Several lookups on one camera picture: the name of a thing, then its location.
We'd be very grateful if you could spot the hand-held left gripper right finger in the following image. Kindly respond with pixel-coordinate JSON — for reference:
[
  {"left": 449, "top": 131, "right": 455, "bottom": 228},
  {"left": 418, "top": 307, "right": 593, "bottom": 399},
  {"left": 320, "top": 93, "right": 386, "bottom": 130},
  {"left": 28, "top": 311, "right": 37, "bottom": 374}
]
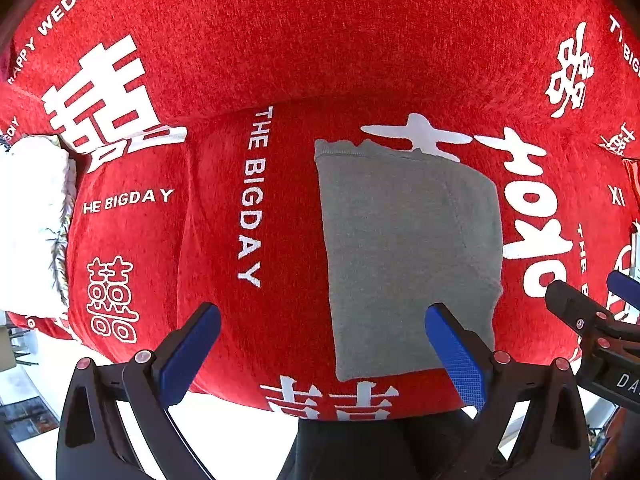
[{"left": 425, "top": 303, "right": 593, "bottom": 480}]

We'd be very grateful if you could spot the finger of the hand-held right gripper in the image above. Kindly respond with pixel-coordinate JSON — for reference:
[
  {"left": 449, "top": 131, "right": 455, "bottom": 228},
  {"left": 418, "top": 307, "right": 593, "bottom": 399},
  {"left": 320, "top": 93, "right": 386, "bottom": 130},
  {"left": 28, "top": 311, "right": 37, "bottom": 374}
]
[
  {"left": 606, "top": 270, "right": 640, "bottom": 312},
  {"left": 545, "top": 280, "right": 617, "bottom": 340}
]

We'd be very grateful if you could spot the red foil decoration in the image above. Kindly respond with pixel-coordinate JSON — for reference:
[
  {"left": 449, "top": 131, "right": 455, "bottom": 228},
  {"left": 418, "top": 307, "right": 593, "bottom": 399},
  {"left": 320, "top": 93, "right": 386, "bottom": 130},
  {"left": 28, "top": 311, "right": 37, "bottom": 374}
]
[{"left": 621, "top": 157, "right": 640, "bottom": 191}]

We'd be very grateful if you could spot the white fringed cloth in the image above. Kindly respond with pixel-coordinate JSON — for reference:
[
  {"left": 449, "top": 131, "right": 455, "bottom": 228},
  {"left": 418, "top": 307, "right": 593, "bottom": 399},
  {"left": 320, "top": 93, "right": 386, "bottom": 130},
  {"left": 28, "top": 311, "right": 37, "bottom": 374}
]
[{"left": 0, "top": 135, "right": 78, "bottom": 319}]

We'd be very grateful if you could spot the grey sweater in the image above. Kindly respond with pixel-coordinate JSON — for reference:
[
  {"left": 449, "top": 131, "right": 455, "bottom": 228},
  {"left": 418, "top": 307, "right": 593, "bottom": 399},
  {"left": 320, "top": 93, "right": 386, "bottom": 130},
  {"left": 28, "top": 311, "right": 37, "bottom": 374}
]
[{"left": 314, "top": 139, "right": 505, "bottom": 382}]

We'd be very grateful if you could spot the red printed blanket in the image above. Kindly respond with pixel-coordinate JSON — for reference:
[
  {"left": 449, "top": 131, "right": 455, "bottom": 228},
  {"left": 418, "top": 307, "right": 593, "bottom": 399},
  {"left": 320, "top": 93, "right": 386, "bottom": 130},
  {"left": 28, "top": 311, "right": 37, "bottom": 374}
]
[{"left": 0, "top": 0, "right": 640, "bottom": 422}]

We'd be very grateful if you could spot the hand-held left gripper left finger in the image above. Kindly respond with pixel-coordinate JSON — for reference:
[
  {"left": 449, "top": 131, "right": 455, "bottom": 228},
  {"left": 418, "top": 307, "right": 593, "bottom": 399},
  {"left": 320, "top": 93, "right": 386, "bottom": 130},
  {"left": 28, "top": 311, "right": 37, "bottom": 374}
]
[{"left": 56, "top": 302, "right": 222, "bottom": 480}]

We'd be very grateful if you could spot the beige box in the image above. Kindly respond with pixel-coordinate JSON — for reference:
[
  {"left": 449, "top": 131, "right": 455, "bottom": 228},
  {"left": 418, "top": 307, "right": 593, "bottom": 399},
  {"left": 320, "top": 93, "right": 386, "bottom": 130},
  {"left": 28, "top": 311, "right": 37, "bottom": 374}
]
[{"left": 0, "top": 325, "right": 14, "bottom": 372}]

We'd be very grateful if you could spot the dark printed picture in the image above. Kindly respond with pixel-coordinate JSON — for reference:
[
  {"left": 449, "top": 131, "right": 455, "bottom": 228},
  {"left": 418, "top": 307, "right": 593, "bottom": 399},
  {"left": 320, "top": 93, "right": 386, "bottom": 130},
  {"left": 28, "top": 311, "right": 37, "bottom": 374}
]
[{"left": 0, "top": 399, "right": 60, "bottom": 442}]

